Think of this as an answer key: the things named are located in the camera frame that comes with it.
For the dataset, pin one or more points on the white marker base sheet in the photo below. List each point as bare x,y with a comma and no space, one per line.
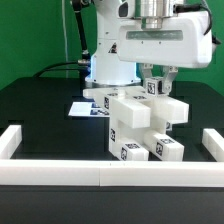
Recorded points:
87,109

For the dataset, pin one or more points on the white tagged cube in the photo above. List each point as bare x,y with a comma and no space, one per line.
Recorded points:
154,86
169,126

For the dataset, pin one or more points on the white chair seat part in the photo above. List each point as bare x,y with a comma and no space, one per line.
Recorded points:
118,130

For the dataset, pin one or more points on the white U-shaped fence wall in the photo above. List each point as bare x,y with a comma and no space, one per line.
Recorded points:
101,173

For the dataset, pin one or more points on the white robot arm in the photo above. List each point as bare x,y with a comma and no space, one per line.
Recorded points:
106,67

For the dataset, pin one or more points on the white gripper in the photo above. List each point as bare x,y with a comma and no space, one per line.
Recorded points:
164,32

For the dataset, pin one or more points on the white chair back frame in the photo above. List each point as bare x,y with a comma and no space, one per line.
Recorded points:
132,106

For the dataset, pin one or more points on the black cable post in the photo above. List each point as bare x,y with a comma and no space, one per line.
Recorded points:
77,6

